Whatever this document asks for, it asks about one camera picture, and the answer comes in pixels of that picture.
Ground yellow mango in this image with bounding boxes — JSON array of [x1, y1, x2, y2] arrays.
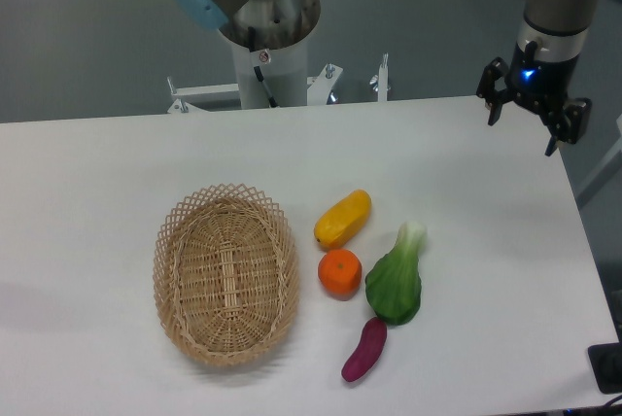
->
[[314, 190, 372, 250]]

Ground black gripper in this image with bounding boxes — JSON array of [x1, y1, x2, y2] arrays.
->
[[476, 47, 592, 156]]

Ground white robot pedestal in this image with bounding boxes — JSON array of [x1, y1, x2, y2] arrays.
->
[[217, 0, 322, 110]]

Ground green bok choy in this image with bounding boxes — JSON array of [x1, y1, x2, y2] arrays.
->
[[364, 222, 427, 326]]

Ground black box at edge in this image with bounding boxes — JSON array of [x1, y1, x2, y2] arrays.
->
[[588, 343, 621, 395]]

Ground woven wicker basket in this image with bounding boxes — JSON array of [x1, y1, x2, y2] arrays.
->
[[153, 184, 299, 367]]

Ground orange tangerine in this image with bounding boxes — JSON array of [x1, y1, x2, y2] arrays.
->
[[317, 249, 363, 300]]

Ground white metal base frame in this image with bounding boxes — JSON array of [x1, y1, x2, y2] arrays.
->
[[167, 52, 392, 114]]

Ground purple sweet potato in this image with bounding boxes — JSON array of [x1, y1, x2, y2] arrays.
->
[[341, 317, 388, 383]]

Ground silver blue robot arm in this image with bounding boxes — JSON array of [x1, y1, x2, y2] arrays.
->
[[175, 0, 599, 153]]

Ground black cable on pedestal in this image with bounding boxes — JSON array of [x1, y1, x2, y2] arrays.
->
[[247, 25, 279, 109]]

